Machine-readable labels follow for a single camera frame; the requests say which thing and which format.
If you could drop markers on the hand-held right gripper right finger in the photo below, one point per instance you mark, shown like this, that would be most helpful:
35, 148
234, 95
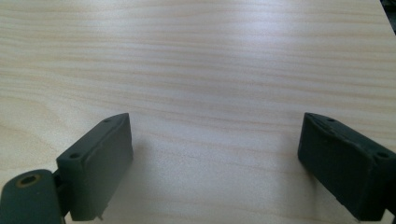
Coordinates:
345, 161

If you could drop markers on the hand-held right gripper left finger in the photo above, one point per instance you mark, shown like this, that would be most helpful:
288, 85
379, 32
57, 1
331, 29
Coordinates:
95, 168

